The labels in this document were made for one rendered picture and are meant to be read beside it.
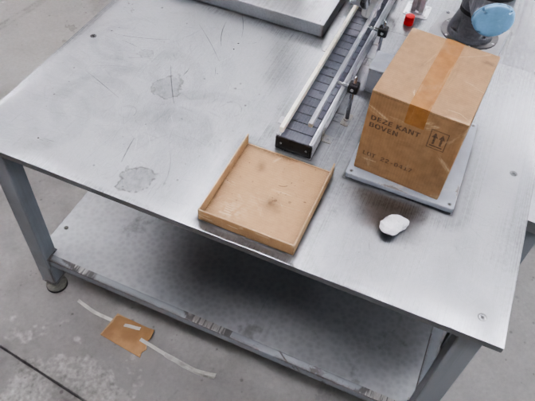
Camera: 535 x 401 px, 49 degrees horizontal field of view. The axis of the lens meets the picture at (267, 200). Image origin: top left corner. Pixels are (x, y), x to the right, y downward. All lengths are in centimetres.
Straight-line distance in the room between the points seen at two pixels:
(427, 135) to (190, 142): 65
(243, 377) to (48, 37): 223
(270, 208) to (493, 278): 57
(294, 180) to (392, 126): 30
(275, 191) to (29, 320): 120
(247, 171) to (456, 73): 59
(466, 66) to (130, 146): 92
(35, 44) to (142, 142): 194
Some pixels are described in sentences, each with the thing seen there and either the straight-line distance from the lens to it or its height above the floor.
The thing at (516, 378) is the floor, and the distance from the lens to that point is 243.
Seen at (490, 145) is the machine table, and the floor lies 83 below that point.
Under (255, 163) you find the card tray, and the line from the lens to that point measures 163.
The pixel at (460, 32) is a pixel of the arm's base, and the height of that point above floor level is 93.
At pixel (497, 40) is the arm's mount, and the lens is 216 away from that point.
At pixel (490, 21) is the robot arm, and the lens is 191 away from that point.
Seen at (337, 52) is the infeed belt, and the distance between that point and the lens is 196.
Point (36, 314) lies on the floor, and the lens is 242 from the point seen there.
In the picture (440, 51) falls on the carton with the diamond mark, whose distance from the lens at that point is 163.
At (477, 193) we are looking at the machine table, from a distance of 171.
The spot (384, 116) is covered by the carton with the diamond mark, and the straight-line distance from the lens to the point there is 149.
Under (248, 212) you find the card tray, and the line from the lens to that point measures 152.
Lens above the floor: 203
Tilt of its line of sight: 51 degrees down
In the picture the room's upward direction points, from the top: 5 degrees clockwise
